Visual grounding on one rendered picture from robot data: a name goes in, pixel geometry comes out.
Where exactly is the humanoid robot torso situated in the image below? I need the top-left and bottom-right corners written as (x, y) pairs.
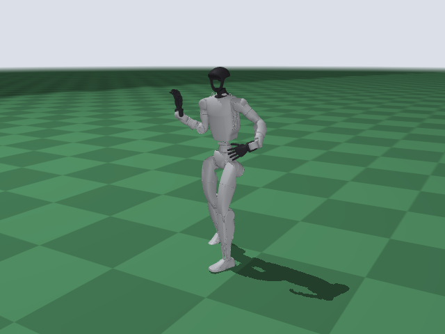
top-left (206, 93), bottom-right (240, 169)

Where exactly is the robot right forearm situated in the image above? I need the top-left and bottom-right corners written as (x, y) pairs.
top-left (175, 111), bottom-right (201, 129)

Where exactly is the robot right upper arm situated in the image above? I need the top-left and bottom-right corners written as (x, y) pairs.
top-left (196, 97), bottom-right (209, 134)

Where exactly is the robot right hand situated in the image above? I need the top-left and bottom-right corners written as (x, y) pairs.
top-left (169, 89), bottom-right (184, 117)

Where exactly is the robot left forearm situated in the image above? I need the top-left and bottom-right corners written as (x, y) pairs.
top-left (248, 120), bottom-right (266, 150)

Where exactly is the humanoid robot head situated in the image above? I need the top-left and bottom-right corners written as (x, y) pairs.
top-left (208, 67), bottom-right (230, 98)

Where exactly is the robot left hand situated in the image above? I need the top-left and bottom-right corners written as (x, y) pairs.
top-left (227, 141), bottom-right (257, 161)

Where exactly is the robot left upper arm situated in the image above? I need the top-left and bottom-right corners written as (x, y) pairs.
top-left (231, 98), bottom-right (262, 131)

